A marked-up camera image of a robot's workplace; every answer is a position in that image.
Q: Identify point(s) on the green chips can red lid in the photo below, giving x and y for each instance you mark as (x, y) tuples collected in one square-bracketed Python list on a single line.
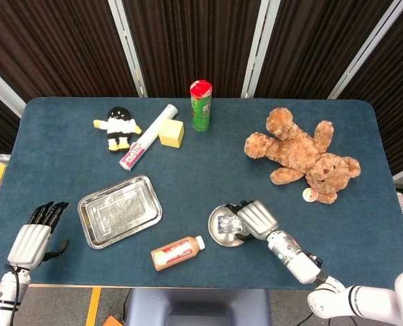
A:
[(201, 112)]

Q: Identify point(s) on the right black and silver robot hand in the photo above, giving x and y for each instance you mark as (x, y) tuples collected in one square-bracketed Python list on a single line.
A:
[(257, 220)]

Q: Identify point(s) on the brown drink bottle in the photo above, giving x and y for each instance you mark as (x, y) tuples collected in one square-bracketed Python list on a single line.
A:
[(174, 254)]

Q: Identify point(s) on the round steel plate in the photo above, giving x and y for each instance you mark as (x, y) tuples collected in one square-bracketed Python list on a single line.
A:
[(213, 224)]

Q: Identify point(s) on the rectangular steel tray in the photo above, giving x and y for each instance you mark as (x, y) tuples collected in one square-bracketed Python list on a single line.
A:
[(120, 210)]

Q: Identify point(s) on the blue table mat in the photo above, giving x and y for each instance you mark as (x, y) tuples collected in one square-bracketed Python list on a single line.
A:
[(194, 163)]

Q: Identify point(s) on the orange floor object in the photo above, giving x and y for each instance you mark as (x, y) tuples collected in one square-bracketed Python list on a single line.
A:
[(113, 321)]

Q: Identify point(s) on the white plastic wrap roll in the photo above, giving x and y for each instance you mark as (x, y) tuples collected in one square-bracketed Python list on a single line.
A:
[(149, 137)]

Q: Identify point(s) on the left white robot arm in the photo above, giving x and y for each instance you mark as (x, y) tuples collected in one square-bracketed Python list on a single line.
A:
[(4, 295)]

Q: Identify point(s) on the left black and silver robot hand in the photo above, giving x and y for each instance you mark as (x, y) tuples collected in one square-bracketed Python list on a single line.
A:
[(28, 246)]

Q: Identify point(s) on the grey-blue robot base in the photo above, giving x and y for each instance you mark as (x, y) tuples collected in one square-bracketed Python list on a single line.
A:
[(198, 307)]

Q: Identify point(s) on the clear plastic water bottle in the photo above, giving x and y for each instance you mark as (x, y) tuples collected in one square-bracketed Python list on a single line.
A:
[(229, 224)]

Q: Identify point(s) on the white partition post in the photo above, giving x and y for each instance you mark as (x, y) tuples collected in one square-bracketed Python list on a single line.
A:
[(259, 47), (3, 90), (128, 47), (367, 51)]

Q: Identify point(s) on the round paper tag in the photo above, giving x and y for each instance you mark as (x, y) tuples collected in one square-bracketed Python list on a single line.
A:
[(309, 195)]

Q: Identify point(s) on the black and white plush doll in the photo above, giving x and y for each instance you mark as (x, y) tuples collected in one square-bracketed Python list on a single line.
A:
[(118, 127)]

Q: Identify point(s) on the yellow sponge block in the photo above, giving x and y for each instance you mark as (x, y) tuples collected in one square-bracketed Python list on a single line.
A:
[(171, 133)]

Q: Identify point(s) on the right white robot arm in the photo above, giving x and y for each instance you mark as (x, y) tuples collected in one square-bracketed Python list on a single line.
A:
[(296, 259)]

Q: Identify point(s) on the brown teddy bear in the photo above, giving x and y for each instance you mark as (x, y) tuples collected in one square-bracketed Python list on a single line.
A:
[(300, 153)]

